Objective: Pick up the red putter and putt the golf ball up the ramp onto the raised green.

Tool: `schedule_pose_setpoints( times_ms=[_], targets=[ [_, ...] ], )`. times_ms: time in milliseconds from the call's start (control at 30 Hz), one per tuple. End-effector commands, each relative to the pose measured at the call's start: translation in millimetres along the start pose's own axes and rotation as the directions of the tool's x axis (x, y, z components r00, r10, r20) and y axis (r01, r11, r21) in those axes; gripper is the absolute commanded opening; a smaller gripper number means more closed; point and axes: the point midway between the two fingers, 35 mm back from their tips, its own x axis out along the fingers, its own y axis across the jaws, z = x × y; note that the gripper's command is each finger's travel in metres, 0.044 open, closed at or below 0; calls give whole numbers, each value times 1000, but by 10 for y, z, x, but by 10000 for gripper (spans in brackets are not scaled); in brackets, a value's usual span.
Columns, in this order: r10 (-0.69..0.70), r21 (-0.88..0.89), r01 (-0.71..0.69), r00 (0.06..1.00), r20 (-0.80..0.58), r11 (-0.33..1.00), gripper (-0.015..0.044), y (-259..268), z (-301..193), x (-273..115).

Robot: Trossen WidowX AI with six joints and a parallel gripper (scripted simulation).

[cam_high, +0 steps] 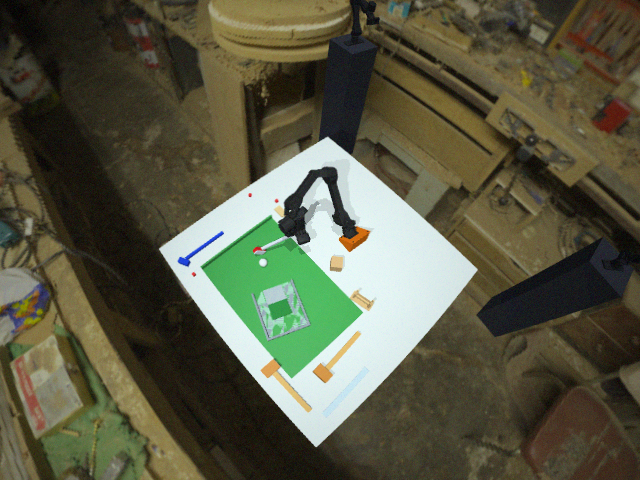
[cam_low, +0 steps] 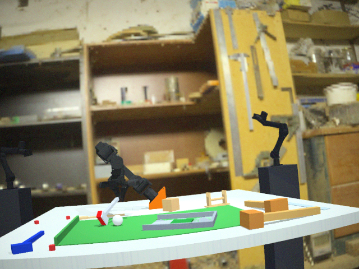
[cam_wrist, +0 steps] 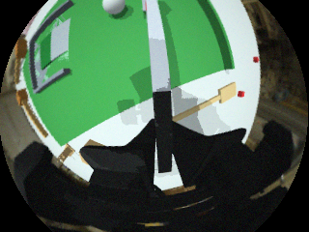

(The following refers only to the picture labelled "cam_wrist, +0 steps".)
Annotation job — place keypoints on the small red cube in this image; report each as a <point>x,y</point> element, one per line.
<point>255,59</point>
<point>240,94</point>

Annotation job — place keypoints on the white golf ball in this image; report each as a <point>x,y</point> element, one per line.
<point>113,6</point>

